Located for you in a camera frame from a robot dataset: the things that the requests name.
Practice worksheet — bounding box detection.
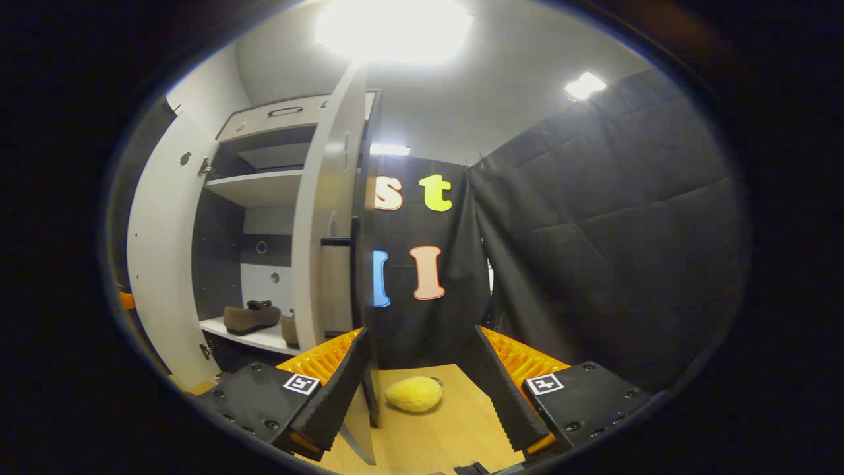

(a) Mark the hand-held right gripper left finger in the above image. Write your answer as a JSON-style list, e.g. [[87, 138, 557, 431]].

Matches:
[[195, 328, 372, 462]]

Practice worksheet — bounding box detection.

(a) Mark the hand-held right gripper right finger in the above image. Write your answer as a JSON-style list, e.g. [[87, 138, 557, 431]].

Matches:
[[472, 326, 653, 462]]

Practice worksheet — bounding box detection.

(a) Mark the grey cabinet door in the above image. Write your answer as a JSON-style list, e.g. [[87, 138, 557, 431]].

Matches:
[[127, 109, 222, 390], [291, 59, 383, 466]]

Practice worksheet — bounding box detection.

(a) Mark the grey shoe cabinet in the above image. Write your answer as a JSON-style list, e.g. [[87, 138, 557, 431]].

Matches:
[[191, 91, 380, 373]]

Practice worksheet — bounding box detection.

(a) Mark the grey cabinet drawer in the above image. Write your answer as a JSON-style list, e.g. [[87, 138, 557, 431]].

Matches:
[[216, 92, 377, 143]]

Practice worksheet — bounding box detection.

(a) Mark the yellow plush toy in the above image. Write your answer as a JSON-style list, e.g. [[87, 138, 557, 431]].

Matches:
[[386, 376, 444, 413]]

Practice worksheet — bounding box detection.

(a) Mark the black backdrop cloth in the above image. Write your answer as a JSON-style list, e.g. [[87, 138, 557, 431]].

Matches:
[[468, 68, 749, 393], [107, 96, 179, 317], [366, 153, 494, 370]]

